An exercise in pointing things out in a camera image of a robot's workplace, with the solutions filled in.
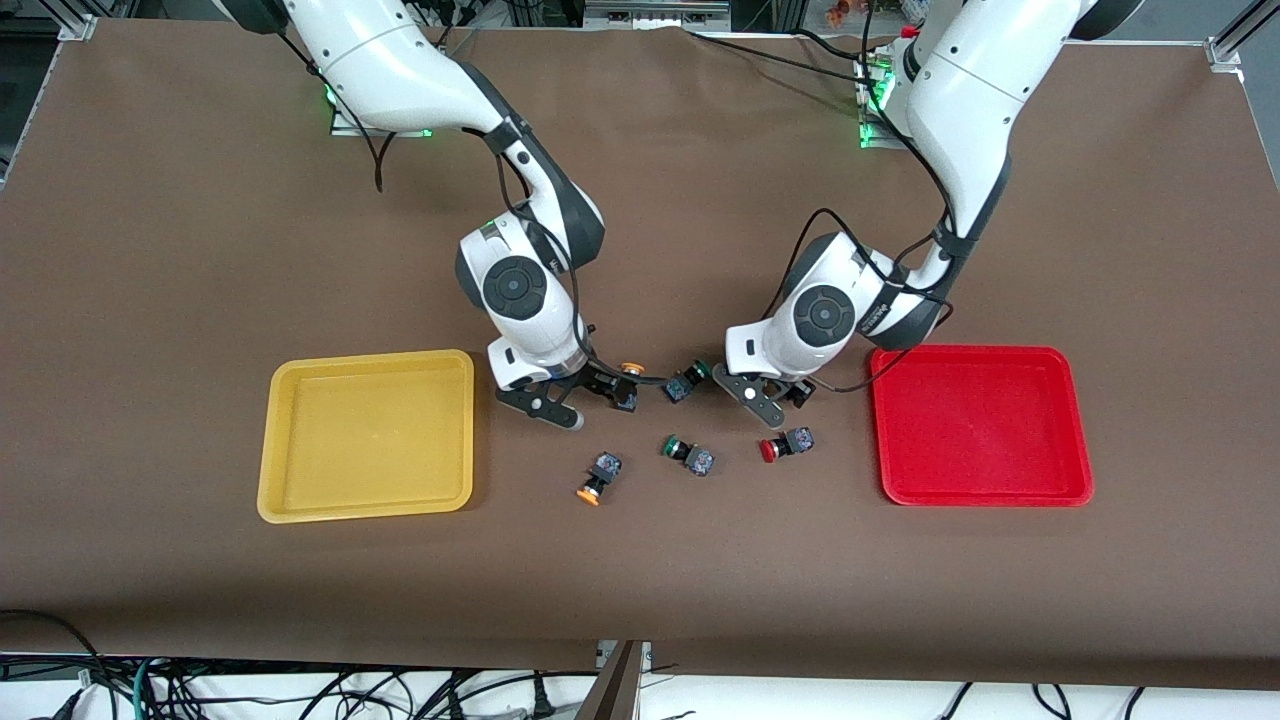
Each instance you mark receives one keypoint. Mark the red push button switch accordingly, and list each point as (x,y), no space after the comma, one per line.
(798,440)

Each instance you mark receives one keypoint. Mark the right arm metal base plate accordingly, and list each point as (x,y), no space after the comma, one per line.
(350,128)

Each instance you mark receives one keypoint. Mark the yellow plastic tray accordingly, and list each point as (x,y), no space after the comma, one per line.
(370,440)

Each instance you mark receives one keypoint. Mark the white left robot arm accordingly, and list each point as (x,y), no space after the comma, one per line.
(960,100)

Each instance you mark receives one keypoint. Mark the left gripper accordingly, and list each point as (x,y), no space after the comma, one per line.
(800,390)

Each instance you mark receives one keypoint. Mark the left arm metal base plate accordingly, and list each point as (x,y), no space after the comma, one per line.
(868,135)

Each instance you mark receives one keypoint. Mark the brown table leg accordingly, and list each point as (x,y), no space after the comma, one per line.
(615,695)

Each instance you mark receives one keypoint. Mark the aluminium frame corner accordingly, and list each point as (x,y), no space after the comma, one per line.
(1228,50)
(78,28)

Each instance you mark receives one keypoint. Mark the white table bracket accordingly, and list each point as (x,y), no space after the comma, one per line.
(605,655)

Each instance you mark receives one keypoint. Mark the grey metal device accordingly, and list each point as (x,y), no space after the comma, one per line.
(650,12)

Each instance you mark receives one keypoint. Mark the green push button switch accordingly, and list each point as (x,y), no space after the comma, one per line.
(680,388)
(700,461)

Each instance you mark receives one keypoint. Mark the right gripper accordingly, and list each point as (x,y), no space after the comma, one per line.
(598,379)

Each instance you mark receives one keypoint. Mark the red plastic tray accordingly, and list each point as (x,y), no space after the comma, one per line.
(980,430)

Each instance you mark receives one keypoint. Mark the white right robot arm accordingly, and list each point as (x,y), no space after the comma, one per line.
(400,70)

